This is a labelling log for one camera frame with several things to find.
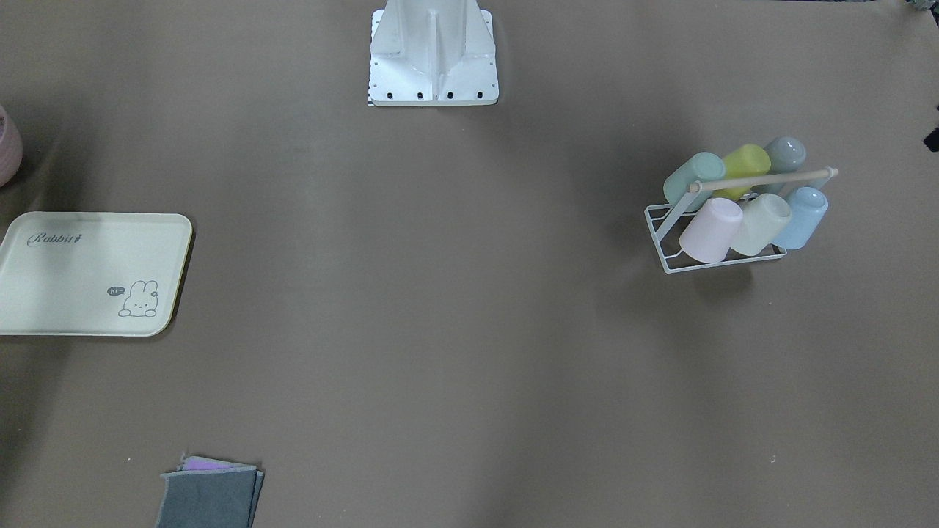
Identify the grey cup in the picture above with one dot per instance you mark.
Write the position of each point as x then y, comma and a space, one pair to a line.
787, 155

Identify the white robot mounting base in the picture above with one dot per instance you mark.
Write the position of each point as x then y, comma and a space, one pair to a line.
432, 53

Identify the cream rabbit serving tray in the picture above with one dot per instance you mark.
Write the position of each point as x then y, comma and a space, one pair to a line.
95, 274

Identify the large pink ice bowl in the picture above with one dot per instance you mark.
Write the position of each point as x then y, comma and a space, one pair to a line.
11, 148

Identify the green cup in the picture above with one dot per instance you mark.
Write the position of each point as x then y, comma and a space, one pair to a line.
702, 167

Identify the blue cup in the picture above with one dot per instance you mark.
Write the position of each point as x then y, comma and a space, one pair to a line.
808, 206

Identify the folded grey cloth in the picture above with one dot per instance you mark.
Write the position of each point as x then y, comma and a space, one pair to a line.
208, 492

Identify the cream cup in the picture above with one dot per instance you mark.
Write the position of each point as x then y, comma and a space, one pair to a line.
763, 219

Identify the pink cup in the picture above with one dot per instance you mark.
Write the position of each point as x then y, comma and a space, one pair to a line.
709, 235

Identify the yellow cup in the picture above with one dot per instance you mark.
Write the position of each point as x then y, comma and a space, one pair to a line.
749, 160

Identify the white wire cup rack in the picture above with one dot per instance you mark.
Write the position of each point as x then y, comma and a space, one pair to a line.
666, 223

